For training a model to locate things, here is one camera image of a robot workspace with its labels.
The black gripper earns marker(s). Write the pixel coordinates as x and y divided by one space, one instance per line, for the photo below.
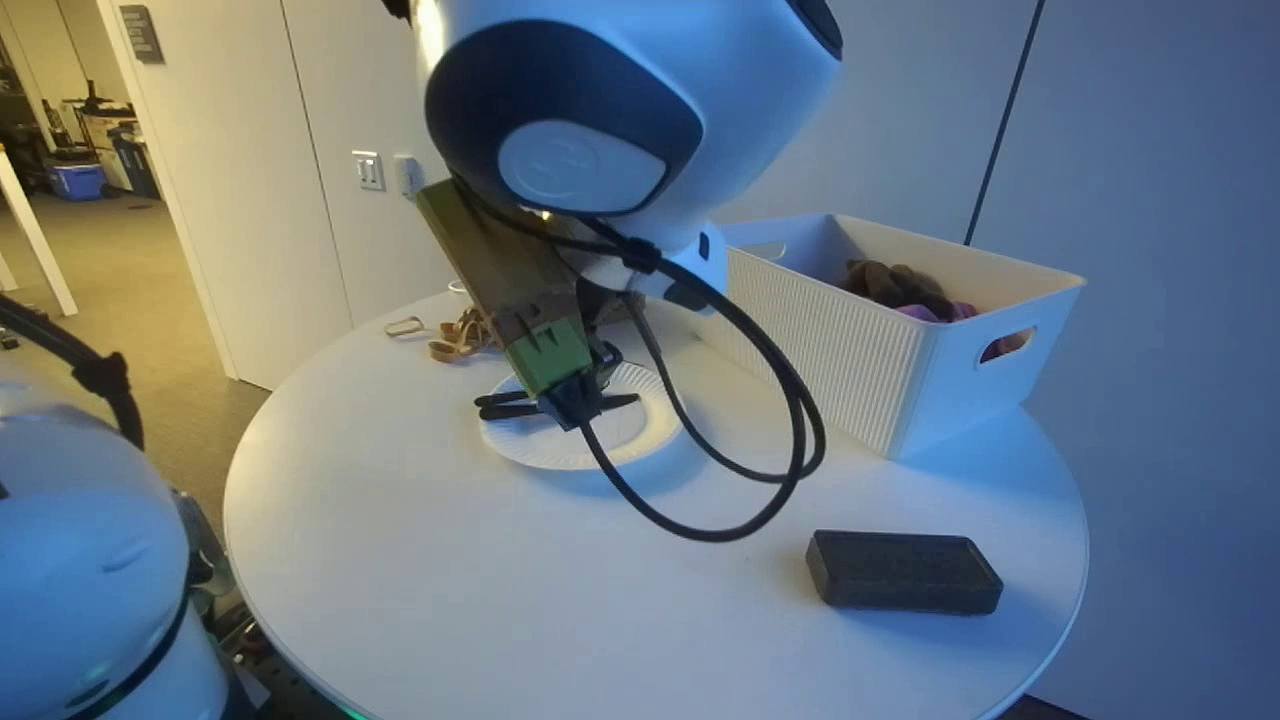
584 388

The white round plate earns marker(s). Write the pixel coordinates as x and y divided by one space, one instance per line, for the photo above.
561 447

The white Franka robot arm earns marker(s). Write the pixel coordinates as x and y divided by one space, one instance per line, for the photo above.
603 81

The white plastic storage container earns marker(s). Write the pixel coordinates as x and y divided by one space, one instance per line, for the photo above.
855 363

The blue storage bin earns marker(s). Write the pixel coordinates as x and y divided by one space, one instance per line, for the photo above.
75 180

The black plastic utensil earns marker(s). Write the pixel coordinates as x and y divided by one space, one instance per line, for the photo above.
526 414

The black plastic spoon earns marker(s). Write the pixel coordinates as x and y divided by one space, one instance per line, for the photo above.
513 396

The brown fuzzy item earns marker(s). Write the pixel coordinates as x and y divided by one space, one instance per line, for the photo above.
884 283

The purple item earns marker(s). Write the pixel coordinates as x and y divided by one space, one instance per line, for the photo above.
923 312

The dark background shelf cart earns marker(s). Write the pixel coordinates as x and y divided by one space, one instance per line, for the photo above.
107 132

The white slanted table leg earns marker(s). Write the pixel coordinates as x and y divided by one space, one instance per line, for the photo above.
31 226

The white wall outlet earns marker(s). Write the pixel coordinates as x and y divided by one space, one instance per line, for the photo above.
408 175

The white wall light switch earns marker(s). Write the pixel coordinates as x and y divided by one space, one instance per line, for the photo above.
368 170

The dark wall sign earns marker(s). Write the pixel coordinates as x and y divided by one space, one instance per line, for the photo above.
141 32

